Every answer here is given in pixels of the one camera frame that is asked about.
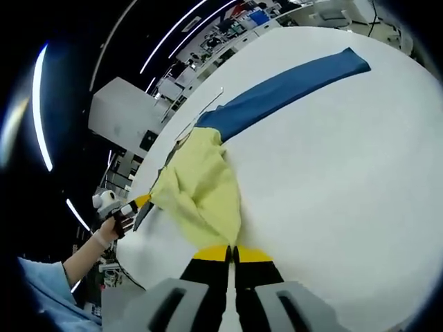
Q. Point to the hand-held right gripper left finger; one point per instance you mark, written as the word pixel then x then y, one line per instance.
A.
pixel 204 273

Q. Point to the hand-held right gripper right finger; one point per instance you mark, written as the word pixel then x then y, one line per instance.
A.
pixel 256 273

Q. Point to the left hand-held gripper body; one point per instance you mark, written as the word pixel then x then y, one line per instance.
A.
pixel 108 204

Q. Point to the white square pillar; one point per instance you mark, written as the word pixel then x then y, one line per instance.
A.
pixel 117 110

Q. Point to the black cabinet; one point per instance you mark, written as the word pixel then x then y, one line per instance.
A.
pixel 148 139

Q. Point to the white ceiling light strip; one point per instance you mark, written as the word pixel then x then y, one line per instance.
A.
pixel 37 103
pixel 166 37
pixel 78 214
pixel 194 32

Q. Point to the yellow blue grey garment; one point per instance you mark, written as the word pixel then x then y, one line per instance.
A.
pixel 207 186

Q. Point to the blue storage box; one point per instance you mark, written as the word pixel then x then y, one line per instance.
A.
pixel 255 16

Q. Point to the person's left hand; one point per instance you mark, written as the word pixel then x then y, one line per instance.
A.
pixel 109 230

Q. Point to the white wristband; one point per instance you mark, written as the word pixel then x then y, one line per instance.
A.
pixel 102 239

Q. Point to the white template strip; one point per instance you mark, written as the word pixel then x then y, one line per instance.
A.
pixel 215 98

